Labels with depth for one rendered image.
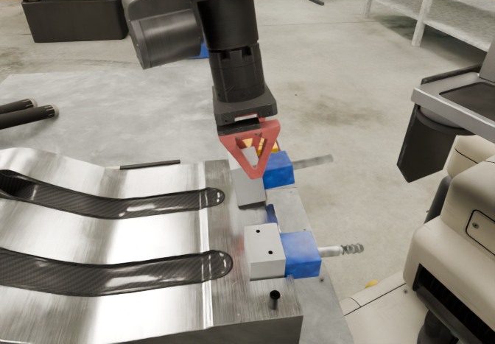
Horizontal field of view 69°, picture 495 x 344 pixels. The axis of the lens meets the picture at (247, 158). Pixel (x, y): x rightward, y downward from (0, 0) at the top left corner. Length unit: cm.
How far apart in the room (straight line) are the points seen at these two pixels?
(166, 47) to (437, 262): 47
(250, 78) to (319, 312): 29
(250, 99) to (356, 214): 145
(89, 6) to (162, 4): 390
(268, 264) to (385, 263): 128
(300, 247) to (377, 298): 78
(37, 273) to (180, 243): 14
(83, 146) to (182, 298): 49
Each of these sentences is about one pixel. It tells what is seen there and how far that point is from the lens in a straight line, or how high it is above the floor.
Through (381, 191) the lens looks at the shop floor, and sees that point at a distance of 197.
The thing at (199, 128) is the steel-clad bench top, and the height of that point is 80.
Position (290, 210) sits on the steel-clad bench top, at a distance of 59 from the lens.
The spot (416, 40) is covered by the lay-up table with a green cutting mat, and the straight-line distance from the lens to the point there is 419.
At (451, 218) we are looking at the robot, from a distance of 62.
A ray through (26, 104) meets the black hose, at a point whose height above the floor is 83.
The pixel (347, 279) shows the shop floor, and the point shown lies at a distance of 154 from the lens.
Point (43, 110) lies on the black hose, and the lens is 92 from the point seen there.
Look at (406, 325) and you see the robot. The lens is 114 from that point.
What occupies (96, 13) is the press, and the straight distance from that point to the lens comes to 425.
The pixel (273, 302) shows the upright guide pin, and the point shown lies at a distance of 36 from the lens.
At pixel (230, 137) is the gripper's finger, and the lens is 38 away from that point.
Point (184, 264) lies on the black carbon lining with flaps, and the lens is 41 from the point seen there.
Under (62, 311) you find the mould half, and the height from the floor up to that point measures 89.
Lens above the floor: 120
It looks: 36 degrees down
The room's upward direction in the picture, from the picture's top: straight up
